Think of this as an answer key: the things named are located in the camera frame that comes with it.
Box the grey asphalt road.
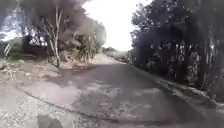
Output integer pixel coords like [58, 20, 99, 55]
[0, 53, 224, 128]

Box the wood of pale-trunked trees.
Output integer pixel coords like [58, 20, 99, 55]
[0, 0, 108, 69]

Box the row of dark trees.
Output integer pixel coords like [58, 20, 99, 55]
[128, 0, 224, 101]

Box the concrete kerb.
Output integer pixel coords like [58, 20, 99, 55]
[109, 54, 224, 109]

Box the bare dirt ground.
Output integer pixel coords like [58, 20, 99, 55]
[0, 54, 88, 91]

